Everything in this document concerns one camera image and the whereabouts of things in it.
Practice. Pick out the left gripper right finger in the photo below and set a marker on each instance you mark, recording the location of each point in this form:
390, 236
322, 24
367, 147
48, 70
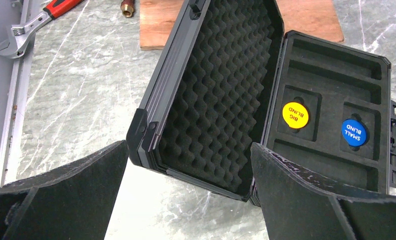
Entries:
298, 203

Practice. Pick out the brown wooden-handled brass tool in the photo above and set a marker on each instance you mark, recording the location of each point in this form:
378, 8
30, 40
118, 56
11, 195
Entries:
127, 8

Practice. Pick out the black foam-lined poker case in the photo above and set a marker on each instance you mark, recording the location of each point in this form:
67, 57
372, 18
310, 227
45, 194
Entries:
225, 74

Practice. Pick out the wooden board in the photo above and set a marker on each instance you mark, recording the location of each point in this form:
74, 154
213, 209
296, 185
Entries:
313, 17

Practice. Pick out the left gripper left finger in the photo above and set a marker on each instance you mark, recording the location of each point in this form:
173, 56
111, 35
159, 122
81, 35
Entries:
72, 202

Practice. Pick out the blue dealer button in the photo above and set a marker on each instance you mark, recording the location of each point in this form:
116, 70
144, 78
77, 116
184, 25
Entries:
353, 132

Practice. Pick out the orange big blind button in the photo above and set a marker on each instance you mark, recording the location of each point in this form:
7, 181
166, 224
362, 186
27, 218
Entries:
295, 115

